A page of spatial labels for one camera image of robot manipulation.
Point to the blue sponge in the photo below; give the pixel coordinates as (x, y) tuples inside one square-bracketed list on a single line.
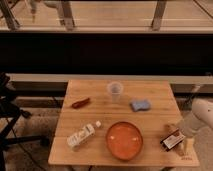
[(138, 105)]

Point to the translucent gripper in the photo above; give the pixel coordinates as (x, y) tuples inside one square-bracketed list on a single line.
[(186, 146)]

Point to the white tube bottle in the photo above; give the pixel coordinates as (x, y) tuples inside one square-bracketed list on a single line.
[(77, 138)]

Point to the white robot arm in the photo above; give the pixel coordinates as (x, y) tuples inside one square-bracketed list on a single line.
[(201, 115)]

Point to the black white red eraser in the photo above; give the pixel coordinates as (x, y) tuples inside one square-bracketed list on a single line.
[(172, 140)]

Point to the wooden table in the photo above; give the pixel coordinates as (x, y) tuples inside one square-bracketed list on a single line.
[(153, 124)]

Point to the small white cube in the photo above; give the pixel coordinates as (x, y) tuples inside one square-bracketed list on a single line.
[(98, 124)]

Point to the orange round bowl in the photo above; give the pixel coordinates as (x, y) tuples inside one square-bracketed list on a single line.
[(124, 140)]

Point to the translucent plastic cup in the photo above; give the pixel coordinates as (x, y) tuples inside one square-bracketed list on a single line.
[(115, 89)]

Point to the red brown marker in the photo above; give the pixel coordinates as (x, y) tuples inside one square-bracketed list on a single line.
[(81, 103)]

